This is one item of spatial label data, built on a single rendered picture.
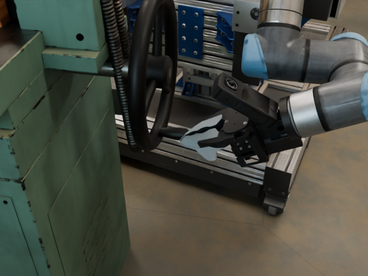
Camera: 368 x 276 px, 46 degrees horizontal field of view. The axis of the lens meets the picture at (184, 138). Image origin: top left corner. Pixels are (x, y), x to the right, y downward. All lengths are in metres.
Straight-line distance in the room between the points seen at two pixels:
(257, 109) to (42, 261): 0.50
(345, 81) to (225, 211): 1.02
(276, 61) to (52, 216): 0.50
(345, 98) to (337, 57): 0.10
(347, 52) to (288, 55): 0.09
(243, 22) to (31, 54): 0.68
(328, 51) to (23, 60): 0.49
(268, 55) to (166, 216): 0.98
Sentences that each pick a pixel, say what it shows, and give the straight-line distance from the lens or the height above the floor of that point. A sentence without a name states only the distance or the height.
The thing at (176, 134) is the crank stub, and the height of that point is 0.71.
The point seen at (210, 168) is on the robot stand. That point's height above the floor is 0.15.
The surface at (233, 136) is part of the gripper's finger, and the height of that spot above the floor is 0.76.
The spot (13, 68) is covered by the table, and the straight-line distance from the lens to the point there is 0.70.
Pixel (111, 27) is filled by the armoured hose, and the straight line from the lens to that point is 0.76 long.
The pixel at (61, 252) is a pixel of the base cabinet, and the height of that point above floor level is 0.47.
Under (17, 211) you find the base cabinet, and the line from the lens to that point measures 0.82.
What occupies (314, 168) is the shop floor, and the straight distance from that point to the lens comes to 1.87.
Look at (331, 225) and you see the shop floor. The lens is 1.66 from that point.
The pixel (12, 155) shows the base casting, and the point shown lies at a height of 0.76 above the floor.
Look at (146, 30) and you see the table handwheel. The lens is 0.67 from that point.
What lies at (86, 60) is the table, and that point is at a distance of 0.74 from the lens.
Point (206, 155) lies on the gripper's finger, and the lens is 0.78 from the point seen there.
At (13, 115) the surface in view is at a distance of 0.71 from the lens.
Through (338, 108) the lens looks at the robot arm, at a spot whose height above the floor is 0.84.
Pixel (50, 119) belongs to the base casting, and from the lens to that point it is 0.81.
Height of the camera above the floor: 1.20
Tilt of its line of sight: 38 degrees down
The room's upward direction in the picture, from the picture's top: straight up
